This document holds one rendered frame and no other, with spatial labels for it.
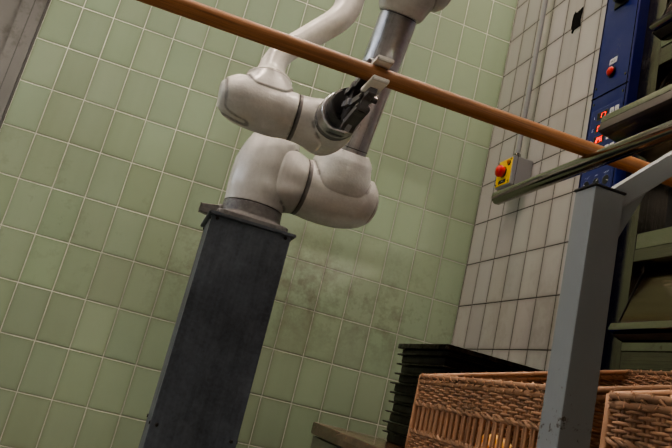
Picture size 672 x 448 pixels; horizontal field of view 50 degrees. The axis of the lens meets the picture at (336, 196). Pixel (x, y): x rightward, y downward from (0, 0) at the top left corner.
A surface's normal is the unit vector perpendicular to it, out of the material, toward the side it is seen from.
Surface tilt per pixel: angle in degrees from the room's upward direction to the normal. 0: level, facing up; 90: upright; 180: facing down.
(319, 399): 90
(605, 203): 90
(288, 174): 91
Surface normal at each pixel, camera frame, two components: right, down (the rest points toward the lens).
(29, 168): 0.28, -0.19
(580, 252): -0.93, -0.29
